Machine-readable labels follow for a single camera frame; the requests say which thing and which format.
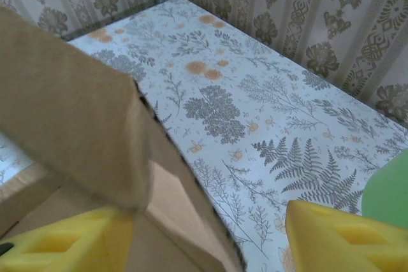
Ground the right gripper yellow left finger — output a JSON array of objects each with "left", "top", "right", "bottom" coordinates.
[{"left": 0, "top": 206, "right": 135, "bottom": 272}]

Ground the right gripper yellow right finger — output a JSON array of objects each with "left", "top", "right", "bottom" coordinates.
[{"left": 284, "top": 199, "right": 408, "bottom": 272}]

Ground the brown cardboard box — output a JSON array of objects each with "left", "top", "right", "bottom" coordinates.
[{"left": 0, "top": 4, "right": 249, "bottom": 272}]

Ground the green wine glass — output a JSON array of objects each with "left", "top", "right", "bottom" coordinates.
[{"left": 361, "top": 149, "right": 408, "bottom": 231}]

